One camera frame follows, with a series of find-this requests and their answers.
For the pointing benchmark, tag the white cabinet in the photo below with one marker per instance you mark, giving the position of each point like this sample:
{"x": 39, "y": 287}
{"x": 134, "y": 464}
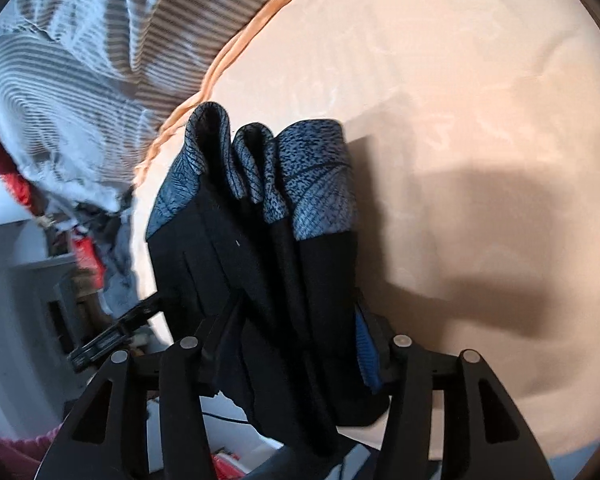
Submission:
{"x": 30, "y": 285}

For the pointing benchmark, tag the grey white striped duvet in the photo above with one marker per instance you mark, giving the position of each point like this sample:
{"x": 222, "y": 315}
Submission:
{"x": 80, "y": 85}

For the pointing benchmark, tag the red packet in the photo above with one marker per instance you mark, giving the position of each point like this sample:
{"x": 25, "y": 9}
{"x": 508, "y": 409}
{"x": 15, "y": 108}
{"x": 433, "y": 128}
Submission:
{"x": 230, "y": 466}

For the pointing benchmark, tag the red bag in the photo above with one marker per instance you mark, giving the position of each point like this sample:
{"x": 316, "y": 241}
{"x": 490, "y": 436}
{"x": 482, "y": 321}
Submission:
{"x": 87, "y": 257}

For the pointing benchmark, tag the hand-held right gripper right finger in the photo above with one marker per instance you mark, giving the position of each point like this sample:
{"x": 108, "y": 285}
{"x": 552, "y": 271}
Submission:
{"x": 368, "y": 351}

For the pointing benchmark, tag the peach bed sheet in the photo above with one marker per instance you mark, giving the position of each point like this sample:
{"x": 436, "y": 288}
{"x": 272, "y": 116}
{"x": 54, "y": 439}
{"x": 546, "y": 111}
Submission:
{"x": 455, "y": 110}

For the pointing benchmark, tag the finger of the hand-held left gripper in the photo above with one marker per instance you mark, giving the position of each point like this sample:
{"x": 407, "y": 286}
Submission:
{"x": 105, "y": 342}

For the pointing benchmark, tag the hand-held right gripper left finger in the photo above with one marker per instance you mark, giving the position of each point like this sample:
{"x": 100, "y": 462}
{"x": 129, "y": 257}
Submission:
{"x": 187, "y": 385}

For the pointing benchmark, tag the maroon cloth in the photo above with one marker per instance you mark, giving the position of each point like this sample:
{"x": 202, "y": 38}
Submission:
{"x": 15, "y": 445}

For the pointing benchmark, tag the black pants with blue waistband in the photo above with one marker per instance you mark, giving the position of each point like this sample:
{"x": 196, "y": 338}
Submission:
{"x": 260, "y": 270}

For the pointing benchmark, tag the grey cloth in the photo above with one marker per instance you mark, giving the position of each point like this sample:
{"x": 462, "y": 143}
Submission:
{"x": 122, "y": 255}

